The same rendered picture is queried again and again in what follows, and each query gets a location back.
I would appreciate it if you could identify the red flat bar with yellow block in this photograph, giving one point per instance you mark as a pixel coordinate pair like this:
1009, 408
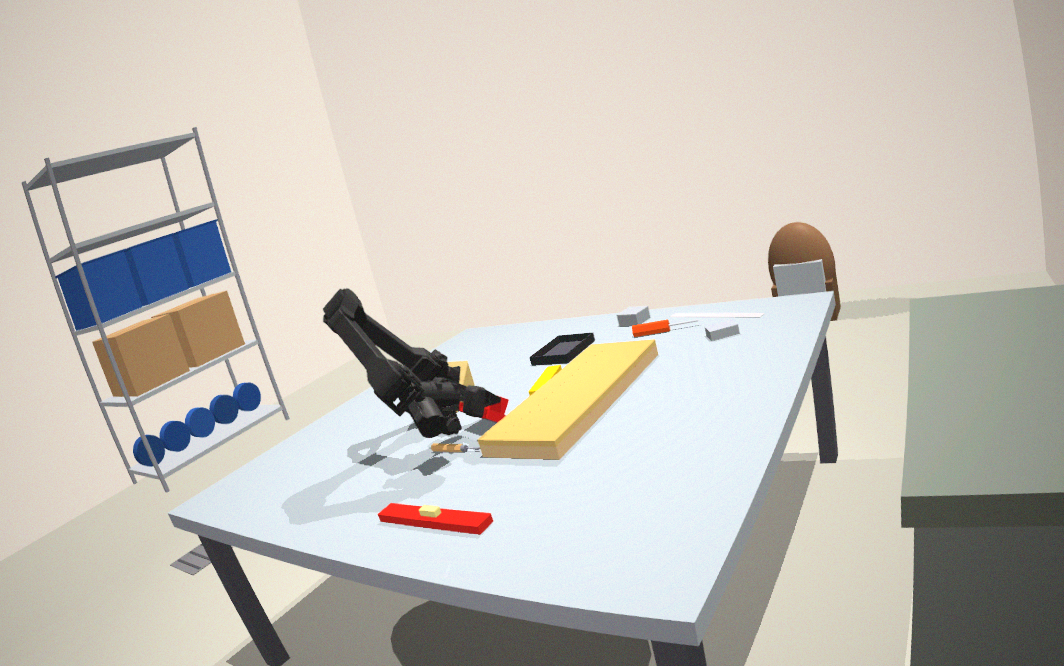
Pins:
436, 518

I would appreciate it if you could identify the awl with tan handle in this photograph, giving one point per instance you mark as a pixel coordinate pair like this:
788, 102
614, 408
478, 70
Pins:
451, 447

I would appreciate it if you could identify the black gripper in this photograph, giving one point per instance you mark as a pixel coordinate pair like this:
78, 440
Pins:
451, 392

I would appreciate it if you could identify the orange hexagonal rod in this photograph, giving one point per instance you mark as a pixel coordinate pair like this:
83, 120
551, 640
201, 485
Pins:
655, 327

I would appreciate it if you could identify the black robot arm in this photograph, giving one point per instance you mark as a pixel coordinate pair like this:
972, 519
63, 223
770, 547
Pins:
390, 380

